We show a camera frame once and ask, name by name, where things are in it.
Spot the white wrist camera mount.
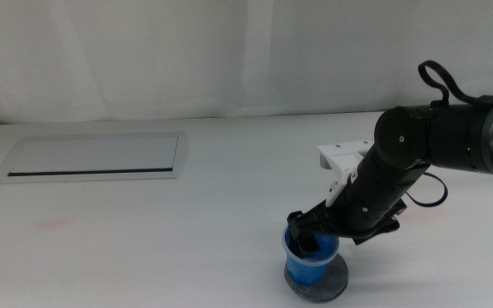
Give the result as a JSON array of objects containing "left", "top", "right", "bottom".
[{"left": 316, "top": 139, "right": 377, "bottom": 209}]

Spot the blue plastic cup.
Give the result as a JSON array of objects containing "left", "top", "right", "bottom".
[{"left": 282, "top": 225, "right": 341, "bottom": 287}]

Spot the white backdrop curtain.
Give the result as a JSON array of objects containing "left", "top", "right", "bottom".
[{"left": 0, "top": 0, "right": 493, "bottom": 126}]

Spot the silver rectangular cable hatch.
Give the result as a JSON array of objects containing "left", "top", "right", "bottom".
[{"left": 0, "top": 131, "right": 190, "bottom": 185}]

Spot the grey round cup mat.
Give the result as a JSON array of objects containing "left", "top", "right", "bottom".
[{"left": 283, "top": 252, "right": 350, "bottom": 305}]

